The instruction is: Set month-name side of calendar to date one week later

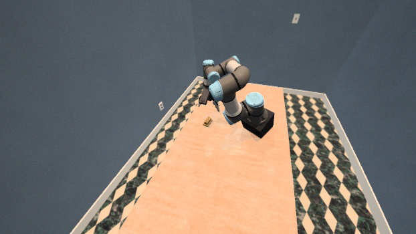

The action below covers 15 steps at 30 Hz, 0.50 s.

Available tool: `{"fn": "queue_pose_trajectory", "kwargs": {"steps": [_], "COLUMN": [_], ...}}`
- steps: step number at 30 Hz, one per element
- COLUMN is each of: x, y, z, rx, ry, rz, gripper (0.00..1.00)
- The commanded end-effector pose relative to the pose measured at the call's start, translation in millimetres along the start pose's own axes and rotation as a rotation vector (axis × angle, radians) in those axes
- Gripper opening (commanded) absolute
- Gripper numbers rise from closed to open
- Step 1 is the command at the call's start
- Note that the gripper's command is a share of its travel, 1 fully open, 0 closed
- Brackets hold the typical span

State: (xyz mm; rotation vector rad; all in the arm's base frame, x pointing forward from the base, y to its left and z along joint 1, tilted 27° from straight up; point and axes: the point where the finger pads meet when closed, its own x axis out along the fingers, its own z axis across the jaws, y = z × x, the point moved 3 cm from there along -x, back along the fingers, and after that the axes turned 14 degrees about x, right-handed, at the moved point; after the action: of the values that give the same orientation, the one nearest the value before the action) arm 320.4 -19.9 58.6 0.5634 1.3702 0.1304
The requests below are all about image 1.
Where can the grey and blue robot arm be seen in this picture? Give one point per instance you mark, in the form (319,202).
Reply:
(225,89)

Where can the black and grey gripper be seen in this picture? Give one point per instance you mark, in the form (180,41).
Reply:
(211,99)

